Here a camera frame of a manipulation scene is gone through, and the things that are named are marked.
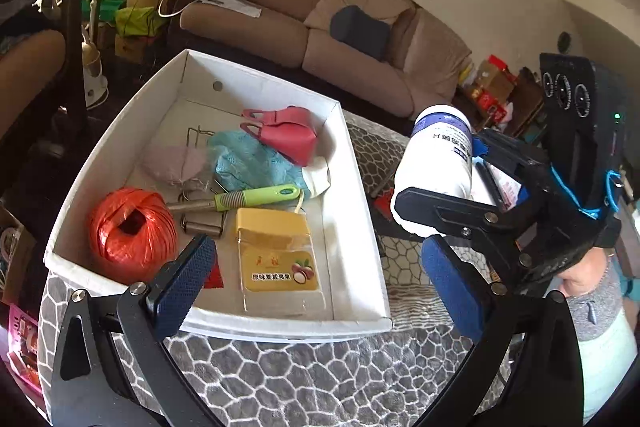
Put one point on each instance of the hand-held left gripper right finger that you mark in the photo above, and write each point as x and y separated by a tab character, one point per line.
450	287

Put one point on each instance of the green box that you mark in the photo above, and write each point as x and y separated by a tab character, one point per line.
105	4

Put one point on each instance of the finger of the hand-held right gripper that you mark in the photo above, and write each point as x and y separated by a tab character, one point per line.
515	157
450	212

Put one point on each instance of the small red paper piece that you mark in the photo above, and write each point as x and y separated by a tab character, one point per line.
214	279

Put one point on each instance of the pink magazine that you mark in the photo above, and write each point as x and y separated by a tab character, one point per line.
22	347

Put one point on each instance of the white floor appliance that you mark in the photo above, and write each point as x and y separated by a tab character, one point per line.
95	87

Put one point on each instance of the red twine ball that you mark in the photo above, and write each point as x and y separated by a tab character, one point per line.
115	232

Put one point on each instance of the red gift box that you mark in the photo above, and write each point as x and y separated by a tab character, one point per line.
502	68

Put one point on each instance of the red and white packet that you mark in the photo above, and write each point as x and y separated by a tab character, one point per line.
502	189

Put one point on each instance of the dark wooden cabinet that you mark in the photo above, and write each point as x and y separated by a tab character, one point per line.
525	102

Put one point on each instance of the brown armchair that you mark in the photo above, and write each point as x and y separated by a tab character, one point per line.
30	72

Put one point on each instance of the metal cylinder roller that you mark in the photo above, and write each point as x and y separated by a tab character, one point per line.
200	225

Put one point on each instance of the clear jar with yellow lid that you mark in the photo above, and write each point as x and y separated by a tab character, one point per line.
280	282

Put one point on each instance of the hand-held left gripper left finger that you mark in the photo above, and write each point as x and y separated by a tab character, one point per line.
185	282

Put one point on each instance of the brown fabric sofa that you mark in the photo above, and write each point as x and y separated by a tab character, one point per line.
280	37

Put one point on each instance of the person's grey shirt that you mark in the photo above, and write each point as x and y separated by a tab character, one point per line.
597	312

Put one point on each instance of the grey cobblestone patterned cloth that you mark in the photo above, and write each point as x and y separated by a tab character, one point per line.
300	372

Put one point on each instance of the round wall clock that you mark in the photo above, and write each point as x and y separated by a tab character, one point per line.
564	42

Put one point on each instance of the cream plastic forked clip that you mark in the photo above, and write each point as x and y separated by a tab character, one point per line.
300	206

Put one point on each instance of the open cardboard box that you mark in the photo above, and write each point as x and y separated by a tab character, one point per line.
15	257

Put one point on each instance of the white papers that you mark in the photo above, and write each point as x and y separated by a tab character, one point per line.
230	4

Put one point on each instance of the pile of clothes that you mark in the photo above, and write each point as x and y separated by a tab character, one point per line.
15	12

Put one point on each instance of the person's pale green pants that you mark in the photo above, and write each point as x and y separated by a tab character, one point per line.
610	372

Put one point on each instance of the pink mini handbag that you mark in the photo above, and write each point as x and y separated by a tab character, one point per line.
290	134

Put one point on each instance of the person's right hand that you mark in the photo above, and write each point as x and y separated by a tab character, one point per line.
582	274

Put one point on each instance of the dark blue cushion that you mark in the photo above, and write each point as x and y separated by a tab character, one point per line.
360	32

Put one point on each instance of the red patterned packet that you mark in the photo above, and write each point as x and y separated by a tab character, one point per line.
386	206

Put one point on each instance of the teal knitted bath mitt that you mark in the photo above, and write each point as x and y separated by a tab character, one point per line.
250	162

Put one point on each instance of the yellow-green plastic bag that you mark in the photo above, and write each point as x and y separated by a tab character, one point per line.
135	19

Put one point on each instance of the white cardboard box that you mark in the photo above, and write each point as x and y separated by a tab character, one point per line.
150	117

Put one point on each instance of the brown cardboard carton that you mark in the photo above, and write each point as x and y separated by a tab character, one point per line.
490	82

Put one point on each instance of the white plastic bottle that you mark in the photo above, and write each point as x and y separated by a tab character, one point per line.
430	167

